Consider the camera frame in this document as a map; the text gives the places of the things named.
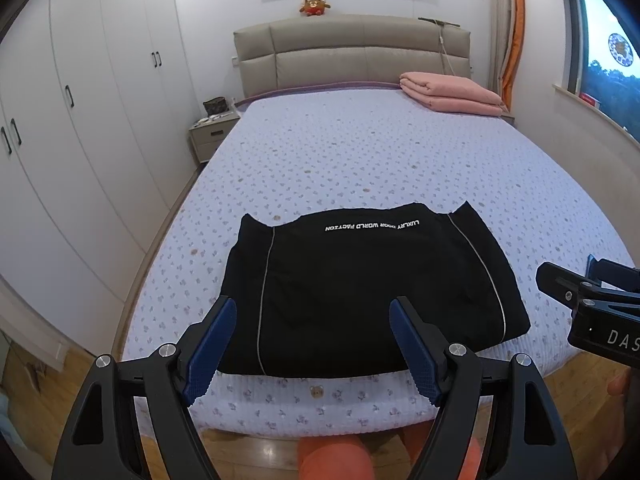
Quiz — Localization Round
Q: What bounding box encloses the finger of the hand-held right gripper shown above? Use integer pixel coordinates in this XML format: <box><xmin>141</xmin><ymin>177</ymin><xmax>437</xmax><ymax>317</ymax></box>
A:
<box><xmin>536</xmin><ymin>262</ymin><xmax>640</xmax><ymax>318</ymax></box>
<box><xmin>586</xmin><ymin>255</ymin><xmax>640</xmax><ymax>293</ymax></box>

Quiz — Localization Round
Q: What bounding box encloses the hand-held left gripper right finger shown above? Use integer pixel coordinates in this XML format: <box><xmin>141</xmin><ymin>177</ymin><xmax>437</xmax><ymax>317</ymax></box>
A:
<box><xmin>389</xmin><ymin>297</ymin><xmax>583</xmax><ymax>480</ymax></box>

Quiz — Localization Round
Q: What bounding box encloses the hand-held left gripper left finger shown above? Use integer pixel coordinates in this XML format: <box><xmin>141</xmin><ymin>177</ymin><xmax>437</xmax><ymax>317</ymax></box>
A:
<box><xmin>50</xmin><ymin>296</ymin><xmax>238</xmax><ymax>480</ymax></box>

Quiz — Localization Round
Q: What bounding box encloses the black jacket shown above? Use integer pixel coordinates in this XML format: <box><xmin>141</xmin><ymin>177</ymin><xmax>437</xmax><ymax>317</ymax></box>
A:
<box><xmin>217</xmin><ymin>201</ymin><xmax>532</xmax><ymax>378</ymax></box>

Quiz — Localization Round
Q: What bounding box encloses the person's right forearm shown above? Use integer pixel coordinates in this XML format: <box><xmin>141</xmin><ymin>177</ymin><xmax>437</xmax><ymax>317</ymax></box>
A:
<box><xmin>605</xmin><ymin>371</ymin><xmax>635</xmax><ymax>466</ymax></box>

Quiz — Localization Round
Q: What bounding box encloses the person's right leg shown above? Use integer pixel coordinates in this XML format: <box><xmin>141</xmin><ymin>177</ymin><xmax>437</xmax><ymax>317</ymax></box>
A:
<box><xmin>402</xmin><ymin>422</ymin><xmax>483</xmax><ymax>480</ymax></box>

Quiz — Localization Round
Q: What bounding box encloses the person's leg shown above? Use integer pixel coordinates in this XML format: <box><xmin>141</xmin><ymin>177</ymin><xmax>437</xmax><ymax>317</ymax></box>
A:
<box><xmin>402</xmin><ymin>422</ymin><xmax>483</xmax><ymax>480</ymax></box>
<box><xmin>297</xmin><ymin>439</ymin><xmax>376</xmax><ymax>480</ymax></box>

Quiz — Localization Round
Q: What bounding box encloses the person's left leg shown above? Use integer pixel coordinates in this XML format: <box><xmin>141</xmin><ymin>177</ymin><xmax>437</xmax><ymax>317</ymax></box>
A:
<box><xmin>297</xmin><ymin>439</ymin><xmax>376</xmax><ymax>480</ymax></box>

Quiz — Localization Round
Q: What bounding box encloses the window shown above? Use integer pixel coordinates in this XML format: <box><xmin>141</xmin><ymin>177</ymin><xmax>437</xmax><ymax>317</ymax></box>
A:
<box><xmin>565</xmin><ymin>0</ymin><xmax>640</xmax><ymax>131</ymax></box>

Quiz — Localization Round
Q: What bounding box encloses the bed with patterned white sheet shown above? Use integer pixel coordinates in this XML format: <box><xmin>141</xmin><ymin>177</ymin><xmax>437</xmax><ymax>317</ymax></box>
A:
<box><xmin>122</xmin><ymin>82</ymin><xmax>633</xmax><ymax>441</ymax></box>

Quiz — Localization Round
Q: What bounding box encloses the folded pink blanket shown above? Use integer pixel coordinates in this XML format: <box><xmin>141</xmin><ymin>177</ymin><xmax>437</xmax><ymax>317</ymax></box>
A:
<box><xmin>399</xmin><ymin>71</ymin><xmax>506</xmax><ymax>118</ymax></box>

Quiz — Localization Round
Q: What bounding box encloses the white nightstand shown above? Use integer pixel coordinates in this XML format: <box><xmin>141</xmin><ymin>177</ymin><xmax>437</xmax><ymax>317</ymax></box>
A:
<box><xmin>188</xmin><ymin>110</ymin><xmax>242</xmax><ymax>163</ymax></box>

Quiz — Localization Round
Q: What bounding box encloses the round window sticker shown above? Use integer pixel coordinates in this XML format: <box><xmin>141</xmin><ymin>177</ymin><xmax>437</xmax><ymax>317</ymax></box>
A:
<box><xmin>607</xmin><ymin>32</ymin><xmax>637</xmax><ymax>66</ymax></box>

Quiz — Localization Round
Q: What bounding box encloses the orange and beige curtain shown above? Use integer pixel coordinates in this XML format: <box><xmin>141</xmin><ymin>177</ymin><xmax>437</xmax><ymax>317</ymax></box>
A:
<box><xmin>492</xmin><ymin>0</ymin><xmax>526</xmax><ymax>111</ymax></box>

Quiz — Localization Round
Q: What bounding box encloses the white wardrobe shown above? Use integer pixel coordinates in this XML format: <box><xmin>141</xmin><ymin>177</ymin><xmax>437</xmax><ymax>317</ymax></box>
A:
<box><xmin>0</xmin><ymin>0</ymin><xmax>203</xmax><ymax>371</ymax></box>

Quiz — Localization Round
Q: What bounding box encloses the beige padded headboard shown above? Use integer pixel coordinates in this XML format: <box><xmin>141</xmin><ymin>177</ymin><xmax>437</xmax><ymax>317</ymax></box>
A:
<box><xmin>233</xmin><ymin>14</ymin><xmax>473</xmax><ymax>103</ymax></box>

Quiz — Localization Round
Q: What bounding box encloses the white cable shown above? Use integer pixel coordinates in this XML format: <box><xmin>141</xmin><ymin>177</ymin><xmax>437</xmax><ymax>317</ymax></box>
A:
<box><xmin>437</xmin><ymin>22</ymin><xmax>458</xmax><ymax>78</ymax></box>

